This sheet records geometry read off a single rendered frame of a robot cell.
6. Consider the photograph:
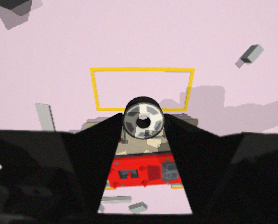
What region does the yellow rectangular outline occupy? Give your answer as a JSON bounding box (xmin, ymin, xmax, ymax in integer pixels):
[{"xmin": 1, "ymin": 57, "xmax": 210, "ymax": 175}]
[{"xmin": 90, "ymin": 67, "xmax": 195, "ymax": 111}]

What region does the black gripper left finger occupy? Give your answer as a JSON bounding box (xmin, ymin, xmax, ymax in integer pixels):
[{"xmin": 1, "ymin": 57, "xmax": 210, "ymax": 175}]
[{"xmin": 0, "ymin": 113, "xmax": 123, "ymax": 213}]

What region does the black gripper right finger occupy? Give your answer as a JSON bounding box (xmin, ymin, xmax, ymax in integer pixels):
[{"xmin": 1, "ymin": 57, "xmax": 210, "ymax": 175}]
[{"xmin": 164, "ymin": 113, "xmax": 278, "ymax": 214}]

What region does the black and grey wheel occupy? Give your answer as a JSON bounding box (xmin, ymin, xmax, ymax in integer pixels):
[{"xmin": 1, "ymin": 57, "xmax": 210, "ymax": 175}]
[{"xmin": 122, "ymin": 96, "xmax": 165, "ymax": 140}]

